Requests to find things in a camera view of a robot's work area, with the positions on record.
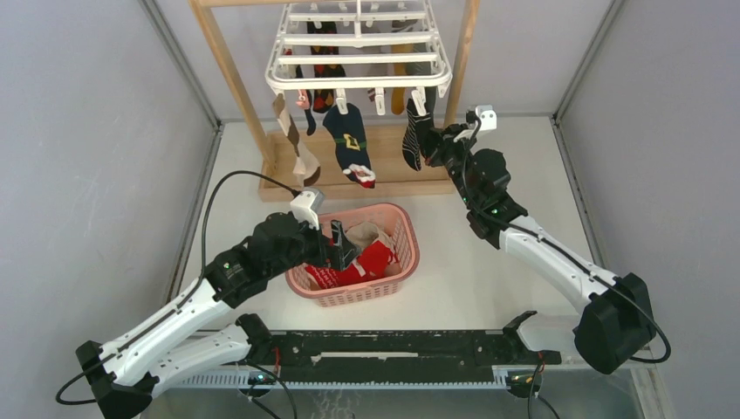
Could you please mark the black striped narrow sock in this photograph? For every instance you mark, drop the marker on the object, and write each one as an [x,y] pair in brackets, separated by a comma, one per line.
[424,68]

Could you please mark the red snowflake sock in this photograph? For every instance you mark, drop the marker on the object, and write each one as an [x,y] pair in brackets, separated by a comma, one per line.
[323,278]

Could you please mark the white plastic sock hanger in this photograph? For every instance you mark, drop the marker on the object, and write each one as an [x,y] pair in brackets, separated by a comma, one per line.
[364,39]

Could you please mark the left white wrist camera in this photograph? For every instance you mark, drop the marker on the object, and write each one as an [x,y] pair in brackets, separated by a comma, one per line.
[305,206]

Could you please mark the beige pink sock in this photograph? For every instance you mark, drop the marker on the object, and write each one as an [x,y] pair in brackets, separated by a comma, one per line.
[365,233]

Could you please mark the plain red sock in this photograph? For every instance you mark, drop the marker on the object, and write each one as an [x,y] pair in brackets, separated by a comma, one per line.
[353,275]

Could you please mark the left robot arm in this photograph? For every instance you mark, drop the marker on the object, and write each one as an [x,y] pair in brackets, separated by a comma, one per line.
[127,373]

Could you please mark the pink plastic basket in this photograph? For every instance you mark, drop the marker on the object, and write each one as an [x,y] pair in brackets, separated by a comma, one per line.
[395,221]

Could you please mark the black white striped sock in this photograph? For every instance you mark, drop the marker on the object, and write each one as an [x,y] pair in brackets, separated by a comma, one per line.
[416,131]

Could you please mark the black mounting rail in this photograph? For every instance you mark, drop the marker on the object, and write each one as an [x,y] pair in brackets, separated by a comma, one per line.
[398,357]

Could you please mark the brown beige block sock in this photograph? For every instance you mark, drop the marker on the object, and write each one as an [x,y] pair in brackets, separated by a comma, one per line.
[306,168]

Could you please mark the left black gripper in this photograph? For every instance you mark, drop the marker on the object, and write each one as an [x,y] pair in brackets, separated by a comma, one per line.
[339,255]

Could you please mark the wooden hanger stand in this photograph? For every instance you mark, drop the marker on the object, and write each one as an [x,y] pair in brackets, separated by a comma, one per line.
[384,132]

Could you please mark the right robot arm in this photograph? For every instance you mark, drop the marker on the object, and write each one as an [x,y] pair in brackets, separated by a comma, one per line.
[613,321]

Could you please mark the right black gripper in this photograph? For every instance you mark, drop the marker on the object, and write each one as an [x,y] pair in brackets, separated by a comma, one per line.
[439,142]

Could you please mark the argyle red yellow sock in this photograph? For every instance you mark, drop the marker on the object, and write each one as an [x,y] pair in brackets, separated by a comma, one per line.
[323,99]

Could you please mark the navy santa pattern sock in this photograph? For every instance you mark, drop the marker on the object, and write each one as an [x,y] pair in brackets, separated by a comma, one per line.
[349,135]

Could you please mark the red white striped sock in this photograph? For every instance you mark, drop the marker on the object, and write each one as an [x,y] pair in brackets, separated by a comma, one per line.
[376,261]

